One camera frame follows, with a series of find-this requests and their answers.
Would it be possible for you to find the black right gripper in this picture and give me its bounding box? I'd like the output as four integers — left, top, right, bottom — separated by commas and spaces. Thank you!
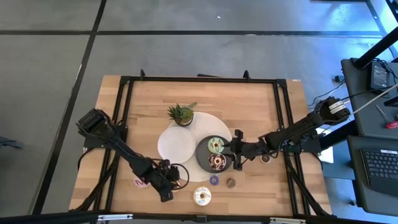
231, 129, 271, 171

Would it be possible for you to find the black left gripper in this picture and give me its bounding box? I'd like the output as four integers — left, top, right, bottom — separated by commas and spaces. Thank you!
145, 159, 182, 203

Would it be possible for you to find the green glazed donut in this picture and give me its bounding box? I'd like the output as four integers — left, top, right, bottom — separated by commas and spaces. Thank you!
207, 136, 225, 154

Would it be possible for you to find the chocolate glazed donut white drizzle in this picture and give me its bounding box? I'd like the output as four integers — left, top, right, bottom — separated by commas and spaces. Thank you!
208, 154, 227, 172

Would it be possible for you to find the pink glazed donut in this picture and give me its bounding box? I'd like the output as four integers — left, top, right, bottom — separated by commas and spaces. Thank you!
133, 177, 150, 189

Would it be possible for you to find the large white glazed donut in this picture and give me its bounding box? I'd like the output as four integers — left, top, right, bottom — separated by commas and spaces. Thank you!
192, 185, 213, 207

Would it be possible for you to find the grey bowl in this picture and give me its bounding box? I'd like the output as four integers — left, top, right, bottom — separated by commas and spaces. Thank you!
195, 135, 234, 174

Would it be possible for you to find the white round woven placemat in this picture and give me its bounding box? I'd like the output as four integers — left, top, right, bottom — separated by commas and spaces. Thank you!
167, 111, 233, 183

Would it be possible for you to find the white plate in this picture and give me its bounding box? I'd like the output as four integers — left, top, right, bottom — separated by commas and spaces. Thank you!
157, 126, 197, 164

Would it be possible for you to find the succulent plant in black pot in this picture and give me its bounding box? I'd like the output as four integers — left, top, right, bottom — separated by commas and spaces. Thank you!
167, 101, 198, 127

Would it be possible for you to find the white paper sheet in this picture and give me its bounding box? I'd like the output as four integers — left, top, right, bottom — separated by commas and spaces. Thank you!
316, 128, 335, 164

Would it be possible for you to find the dark desk with keyboard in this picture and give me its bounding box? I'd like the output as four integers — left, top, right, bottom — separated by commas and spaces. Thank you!
347, 135, 398, 217

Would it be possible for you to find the dark side desk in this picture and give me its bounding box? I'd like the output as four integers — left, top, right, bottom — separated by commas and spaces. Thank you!
340, 57, 398, 141

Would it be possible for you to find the black keyboard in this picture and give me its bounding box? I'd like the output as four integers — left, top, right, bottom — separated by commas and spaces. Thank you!
360, 149, 398, 197

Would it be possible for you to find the black power adapter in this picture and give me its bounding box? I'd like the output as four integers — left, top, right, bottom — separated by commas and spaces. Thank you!
369, 61, 390, 91

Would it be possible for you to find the black metal table frame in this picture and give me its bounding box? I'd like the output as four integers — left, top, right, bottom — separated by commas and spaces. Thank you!
70, 74, 332, 224

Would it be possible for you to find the red-handled screwdriver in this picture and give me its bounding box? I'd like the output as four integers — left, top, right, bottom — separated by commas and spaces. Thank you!
374, 105, 398, 130

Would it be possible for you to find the black vertical post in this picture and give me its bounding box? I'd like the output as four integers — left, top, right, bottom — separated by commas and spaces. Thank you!
353, 26, 398, 70

